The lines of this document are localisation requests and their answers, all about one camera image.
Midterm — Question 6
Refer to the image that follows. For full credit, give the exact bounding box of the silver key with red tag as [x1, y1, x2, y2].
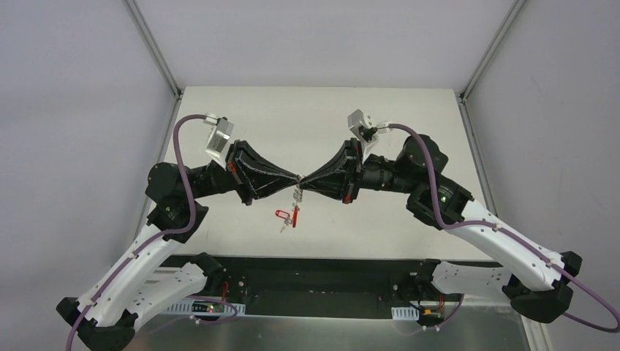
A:
[275, 210, 292, 233]

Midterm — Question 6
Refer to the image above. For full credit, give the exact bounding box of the metal key organizer red handle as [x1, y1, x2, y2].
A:
[291, 186, 303, 228]

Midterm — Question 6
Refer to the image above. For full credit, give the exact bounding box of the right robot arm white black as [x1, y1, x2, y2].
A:
[300, 135, 582, 323]

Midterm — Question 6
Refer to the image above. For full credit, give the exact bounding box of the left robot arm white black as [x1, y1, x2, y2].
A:
[56, 141, 298, 350]

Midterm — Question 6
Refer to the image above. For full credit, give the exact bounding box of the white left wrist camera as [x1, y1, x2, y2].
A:
[204, 113, 234, 168]

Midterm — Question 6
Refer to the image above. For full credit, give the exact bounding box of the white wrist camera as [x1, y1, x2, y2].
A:
[204, 113, 234, 168]
[347, 109, 378, 143]

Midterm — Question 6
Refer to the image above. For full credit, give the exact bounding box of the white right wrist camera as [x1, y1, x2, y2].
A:
[347, 109, 378, 143]

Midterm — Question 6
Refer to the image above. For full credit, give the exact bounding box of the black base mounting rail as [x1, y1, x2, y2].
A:
[140, 255, 515, 321]

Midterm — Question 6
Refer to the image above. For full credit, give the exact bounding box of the left controller board with wires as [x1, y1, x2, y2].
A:
[192, 282, 229, 314]

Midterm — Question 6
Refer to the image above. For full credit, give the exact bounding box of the controller board with wires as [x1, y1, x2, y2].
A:
[413, 294, 445, 326]
[192, 282, 229, 314]

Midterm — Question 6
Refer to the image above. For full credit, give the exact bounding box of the right controller board with wires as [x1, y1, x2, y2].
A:
[413, 294, 445, 326]

